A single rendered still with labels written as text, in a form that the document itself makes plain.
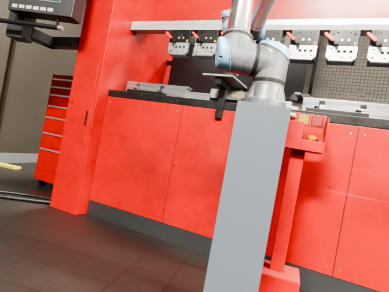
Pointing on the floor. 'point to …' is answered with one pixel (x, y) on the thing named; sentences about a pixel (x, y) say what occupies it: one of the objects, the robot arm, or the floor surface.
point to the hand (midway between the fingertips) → (231, 74)
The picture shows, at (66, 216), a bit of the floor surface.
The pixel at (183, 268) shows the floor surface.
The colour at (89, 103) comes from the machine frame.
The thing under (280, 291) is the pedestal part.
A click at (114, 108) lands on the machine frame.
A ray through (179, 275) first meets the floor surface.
